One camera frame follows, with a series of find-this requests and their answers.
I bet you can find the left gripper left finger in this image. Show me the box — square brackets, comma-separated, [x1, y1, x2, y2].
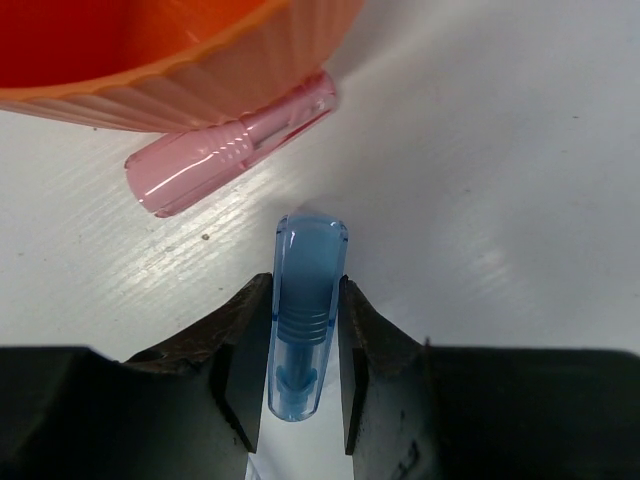
[1, 273, 272, 479]

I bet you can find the orange round divided organizer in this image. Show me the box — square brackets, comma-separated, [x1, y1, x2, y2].
[1, 1, 362, 133]

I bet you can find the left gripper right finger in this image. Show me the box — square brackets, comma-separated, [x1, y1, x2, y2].
[337, 279, 639, 479]

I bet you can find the pink highlighter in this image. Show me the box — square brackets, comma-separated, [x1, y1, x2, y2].
[125, 72, 338, 218]

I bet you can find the blue highlighter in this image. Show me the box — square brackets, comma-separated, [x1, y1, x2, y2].
[267, 210, 349, 422]

